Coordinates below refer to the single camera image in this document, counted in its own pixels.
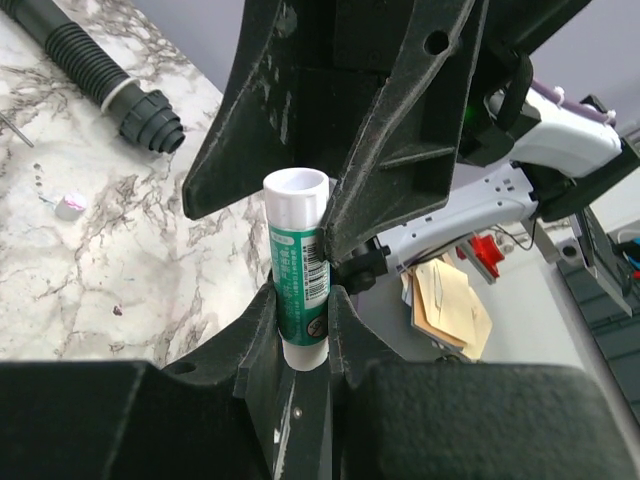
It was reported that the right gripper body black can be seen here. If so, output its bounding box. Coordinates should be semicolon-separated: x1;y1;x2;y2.
449;1;588;150

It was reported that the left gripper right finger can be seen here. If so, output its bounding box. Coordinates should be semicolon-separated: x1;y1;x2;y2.
328;288;638;479

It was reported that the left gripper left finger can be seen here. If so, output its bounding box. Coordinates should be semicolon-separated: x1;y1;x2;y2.
1;287;277;479

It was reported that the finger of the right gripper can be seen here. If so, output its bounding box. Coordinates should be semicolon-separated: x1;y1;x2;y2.
320;1;489;263
182;1;413;219

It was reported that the green white glue stick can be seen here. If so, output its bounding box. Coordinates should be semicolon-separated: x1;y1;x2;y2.
263;167;330;372

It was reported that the white glue stick cap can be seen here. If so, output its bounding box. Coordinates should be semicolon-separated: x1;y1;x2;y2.
54;193;88;222

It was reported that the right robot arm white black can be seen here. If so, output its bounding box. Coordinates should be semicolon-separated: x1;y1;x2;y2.
182;1;639;293

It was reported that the red plastic block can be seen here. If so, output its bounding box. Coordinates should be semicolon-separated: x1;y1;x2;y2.
471;235;505;279

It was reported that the stack of beige cards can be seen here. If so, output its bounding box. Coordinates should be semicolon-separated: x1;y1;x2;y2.
400;259;493;362

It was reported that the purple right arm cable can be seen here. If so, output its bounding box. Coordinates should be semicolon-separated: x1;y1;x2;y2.
527;79;619;126

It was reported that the black corrugated hose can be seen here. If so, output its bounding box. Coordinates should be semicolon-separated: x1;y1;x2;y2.
0;0;187;154

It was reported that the yellow black T-handle hex key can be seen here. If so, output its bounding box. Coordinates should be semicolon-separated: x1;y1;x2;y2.
0;112;35;148

